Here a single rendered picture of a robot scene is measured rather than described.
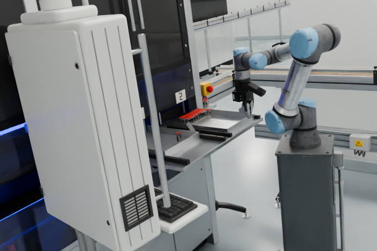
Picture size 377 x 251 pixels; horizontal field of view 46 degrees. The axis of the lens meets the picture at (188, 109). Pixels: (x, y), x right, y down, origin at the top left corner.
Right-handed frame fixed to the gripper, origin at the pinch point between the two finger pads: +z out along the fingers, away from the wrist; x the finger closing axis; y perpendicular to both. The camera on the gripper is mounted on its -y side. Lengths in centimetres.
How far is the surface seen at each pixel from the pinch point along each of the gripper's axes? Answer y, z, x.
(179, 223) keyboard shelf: -18, 11, 85
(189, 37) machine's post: 38, -40, -8
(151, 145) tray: 30, 3, 44
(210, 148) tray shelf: 0.1, 3.6, 37.2
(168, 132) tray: 31.8, 2.2, 28.4
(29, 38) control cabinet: 14, -59, 106
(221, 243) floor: 36, 91, -9
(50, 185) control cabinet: 24, -5, 105
